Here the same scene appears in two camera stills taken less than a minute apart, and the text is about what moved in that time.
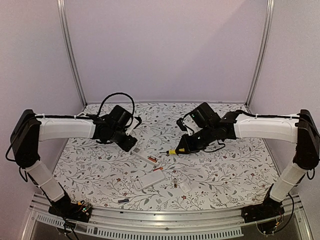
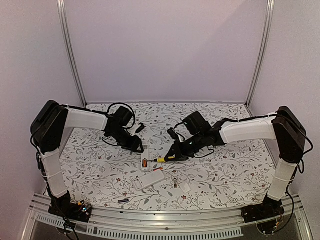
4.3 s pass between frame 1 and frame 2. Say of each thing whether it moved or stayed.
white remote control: stayed
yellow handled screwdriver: moved
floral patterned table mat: stayed
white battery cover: stayed
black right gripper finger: moved
